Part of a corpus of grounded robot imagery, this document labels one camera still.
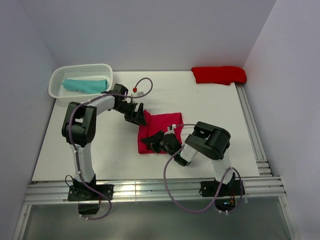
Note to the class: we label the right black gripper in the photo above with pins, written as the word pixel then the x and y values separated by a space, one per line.
pixel 153 140

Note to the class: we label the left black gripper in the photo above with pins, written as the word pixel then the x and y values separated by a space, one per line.
pixel 137 117

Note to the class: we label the magenta t shirt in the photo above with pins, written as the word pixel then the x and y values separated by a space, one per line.
pixel 156 123

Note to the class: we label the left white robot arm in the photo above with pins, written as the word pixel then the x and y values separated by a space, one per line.
pixel 80 121

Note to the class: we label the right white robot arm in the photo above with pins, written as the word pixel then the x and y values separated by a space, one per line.
pixel 209 140

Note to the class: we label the teal rolled t shirt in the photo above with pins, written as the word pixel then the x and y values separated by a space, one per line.
pixel 85 86

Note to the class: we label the white perforated plastic basket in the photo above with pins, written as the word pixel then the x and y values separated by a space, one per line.
pixel 80 73

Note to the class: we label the folded red t shirt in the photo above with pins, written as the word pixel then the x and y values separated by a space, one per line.
pixel 222 75

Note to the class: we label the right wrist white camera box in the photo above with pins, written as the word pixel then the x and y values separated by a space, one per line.
pixel 171 129

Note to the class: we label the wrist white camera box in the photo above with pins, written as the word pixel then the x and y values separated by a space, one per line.
pixel 137 94
pixel 171 129

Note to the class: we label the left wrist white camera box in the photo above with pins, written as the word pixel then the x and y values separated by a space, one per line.
pixel 137 94

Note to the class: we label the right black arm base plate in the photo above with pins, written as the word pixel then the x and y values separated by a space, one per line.
pixel 226 198

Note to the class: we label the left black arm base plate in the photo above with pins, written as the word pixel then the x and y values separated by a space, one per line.
pixel 89 198

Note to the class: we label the right side aluminium rail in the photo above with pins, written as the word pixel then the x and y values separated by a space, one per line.
pixel 259 152

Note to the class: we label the front aluminium rail frame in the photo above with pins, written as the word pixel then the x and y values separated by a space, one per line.
pixel 56 192

